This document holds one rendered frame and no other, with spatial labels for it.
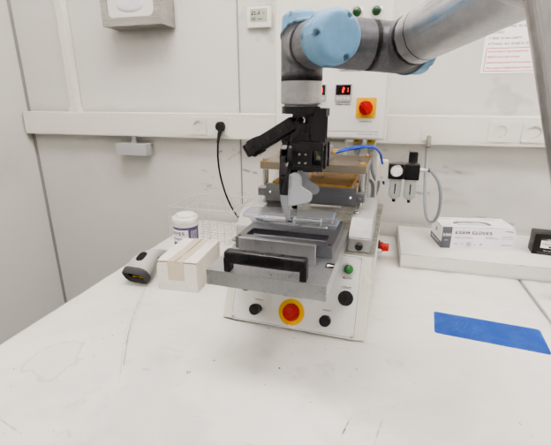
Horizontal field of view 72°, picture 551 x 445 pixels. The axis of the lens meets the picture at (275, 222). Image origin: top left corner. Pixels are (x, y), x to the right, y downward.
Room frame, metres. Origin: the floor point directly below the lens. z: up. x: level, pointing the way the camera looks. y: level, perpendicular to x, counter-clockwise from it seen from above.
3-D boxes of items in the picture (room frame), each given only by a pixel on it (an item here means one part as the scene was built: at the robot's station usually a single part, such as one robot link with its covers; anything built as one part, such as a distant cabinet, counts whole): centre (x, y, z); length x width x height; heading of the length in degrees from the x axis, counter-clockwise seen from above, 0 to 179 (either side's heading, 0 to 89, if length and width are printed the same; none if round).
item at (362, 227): (0.91, -0.22, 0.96); 0.26 x 0.05 x 0.07; 163
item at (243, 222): (1.00, 0.04, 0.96); 0.25 x 0.05 x 0.07; 163
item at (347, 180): (1.02, -0.12, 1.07); 0.22 x 0.17 x 0.10; 73
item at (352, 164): (1.05, -0.14, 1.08); 0.31 x 0.24 x 0.13; 73
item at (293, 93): (0.74, -0.05, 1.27); 0.08 x 0.08 x 0.05
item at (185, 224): (1.22, 0.30, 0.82); 0.09 x 0.09 x 0.15
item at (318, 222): (0.74, -0.03, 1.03); 0.18 x 0.06 x 0.02; 72
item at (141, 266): (1.08, 0.38, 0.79); 0.20 x 0.08 x 0.08; 165
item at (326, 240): (0.78, -0.04, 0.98); 0.20 x 0.17 x 0.03; 73
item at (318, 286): (0.73, -0.02, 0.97); 0.30 x 0.22 x 0.08; 163
